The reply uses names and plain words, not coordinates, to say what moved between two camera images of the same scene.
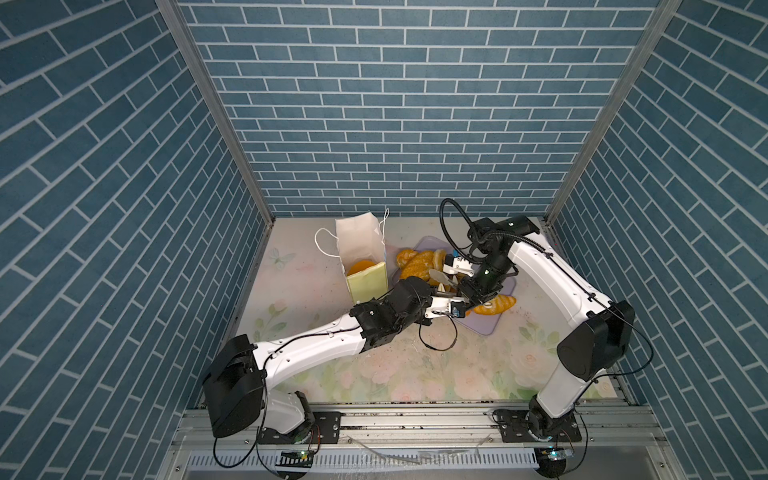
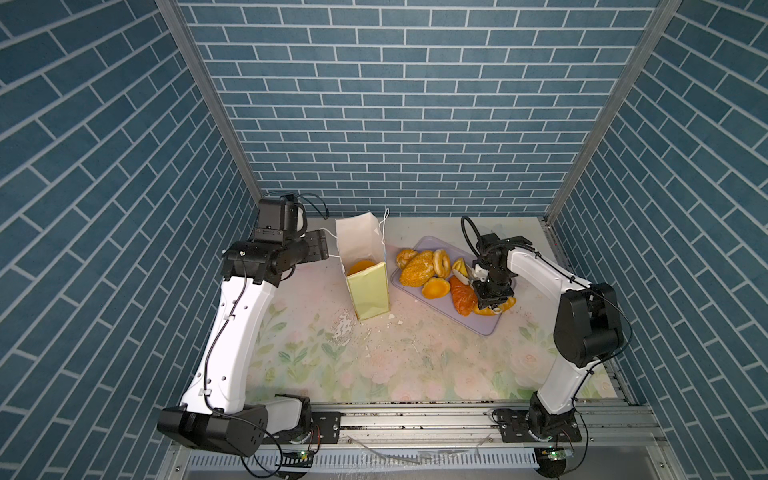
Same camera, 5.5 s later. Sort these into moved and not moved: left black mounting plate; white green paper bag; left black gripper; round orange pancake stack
Moved: left black gripper
Not moved: round orange pancake stack; white green paper bag; left black mounting plate
